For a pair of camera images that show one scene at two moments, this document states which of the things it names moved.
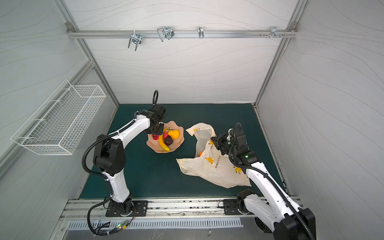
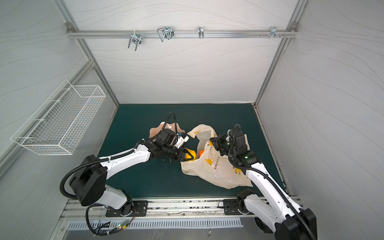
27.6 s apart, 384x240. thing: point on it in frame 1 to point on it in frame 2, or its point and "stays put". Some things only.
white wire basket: x=58 y=127 stays put
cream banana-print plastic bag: x=209 y=163 stays put
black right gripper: x=217 y=142 stays put
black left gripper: x=159 y=132 to x=181 y=158
